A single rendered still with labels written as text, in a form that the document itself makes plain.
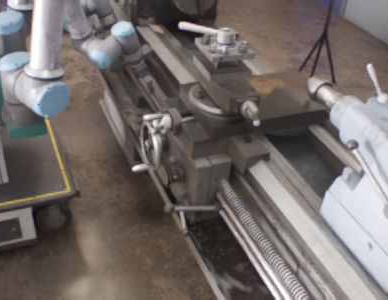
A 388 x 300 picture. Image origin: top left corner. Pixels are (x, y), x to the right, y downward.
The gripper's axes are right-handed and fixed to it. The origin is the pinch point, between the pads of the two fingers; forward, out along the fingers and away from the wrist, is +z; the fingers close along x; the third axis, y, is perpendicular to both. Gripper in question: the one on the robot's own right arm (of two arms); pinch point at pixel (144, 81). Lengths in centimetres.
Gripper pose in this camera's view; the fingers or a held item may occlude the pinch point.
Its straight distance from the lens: 223.1
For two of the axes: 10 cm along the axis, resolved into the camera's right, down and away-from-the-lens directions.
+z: 1.9, 5.8, 7.9
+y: -8.2, 5.4, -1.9
